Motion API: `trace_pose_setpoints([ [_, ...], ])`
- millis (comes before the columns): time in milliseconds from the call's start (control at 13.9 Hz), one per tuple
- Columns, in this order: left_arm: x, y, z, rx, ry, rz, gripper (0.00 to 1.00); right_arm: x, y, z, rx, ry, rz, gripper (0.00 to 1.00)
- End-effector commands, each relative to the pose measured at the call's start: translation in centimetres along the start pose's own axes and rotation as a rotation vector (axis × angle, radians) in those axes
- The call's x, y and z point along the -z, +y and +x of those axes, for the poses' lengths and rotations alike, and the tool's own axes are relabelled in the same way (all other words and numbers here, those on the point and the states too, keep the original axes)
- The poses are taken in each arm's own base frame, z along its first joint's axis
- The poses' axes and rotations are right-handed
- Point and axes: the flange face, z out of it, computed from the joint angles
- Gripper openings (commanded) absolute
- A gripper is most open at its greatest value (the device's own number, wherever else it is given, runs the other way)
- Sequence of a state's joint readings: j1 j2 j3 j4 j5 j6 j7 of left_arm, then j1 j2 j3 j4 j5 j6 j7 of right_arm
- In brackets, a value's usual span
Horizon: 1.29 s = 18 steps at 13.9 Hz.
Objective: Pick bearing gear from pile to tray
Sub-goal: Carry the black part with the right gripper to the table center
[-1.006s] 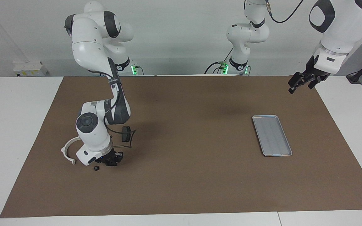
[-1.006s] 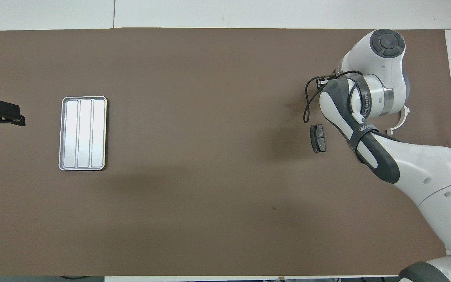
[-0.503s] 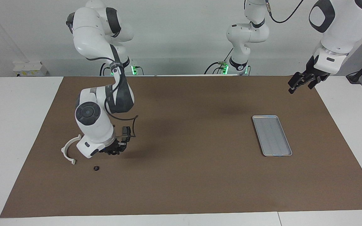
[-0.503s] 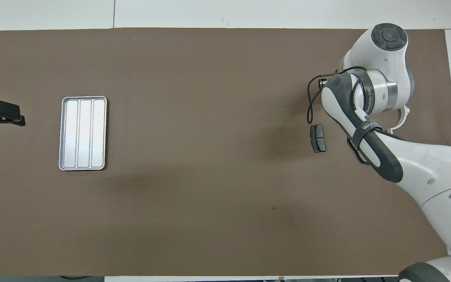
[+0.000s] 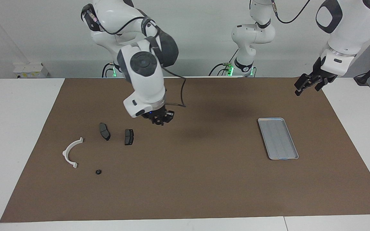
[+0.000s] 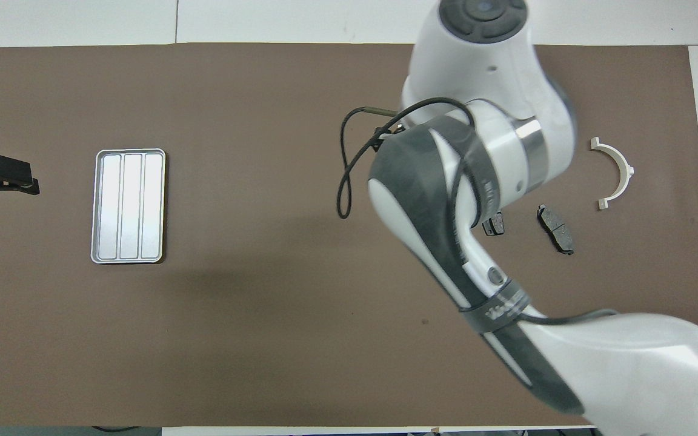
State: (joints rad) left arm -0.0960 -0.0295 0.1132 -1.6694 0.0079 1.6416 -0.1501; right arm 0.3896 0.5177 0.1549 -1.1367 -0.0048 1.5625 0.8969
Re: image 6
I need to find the silver metal tray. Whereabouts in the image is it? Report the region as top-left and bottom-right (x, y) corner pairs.
(90, 148), (167, 265)

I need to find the long grey brake pad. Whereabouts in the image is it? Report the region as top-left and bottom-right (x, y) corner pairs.
(537, 204), (575, 256)

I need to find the white semicircular clamp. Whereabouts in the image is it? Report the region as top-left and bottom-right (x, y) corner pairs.
(590, 137), (635, 211)

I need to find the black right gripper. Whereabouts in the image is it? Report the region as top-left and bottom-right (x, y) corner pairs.
(373, 123), (407, 153)

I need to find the brown table mat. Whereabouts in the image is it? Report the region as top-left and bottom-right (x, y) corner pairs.
(0, 42), (698, 428)

